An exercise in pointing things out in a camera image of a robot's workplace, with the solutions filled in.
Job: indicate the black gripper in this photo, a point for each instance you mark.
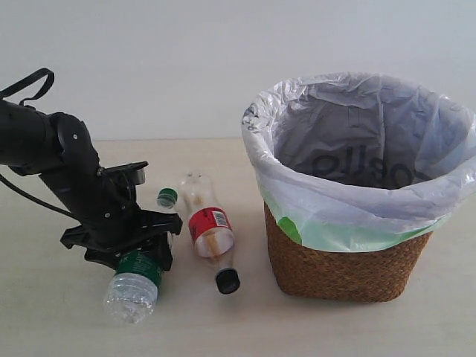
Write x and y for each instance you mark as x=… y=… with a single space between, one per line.
x=107 y=239

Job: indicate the green label water bottle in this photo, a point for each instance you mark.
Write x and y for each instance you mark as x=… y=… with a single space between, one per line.
x=133 y=291

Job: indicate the red label clear bottle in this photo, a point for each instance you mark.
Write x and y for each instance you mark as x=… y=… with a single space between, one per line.
x=210 y=229

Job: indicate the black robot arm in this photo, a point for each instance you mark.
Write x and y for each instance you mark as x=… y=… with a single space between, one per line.
x=58 y=149

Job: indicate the white plastic bin liner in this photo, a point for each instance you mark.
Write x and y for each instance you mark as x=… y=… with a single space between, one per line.
x=359 y=162

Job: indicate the woven brown waste basket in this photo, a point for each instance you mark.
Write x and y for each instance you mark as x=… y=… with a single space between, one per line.
x=368 y=277

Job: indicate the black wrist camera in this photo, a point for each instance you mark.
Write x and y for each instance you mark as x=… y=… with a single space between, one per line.
x=131 y=174

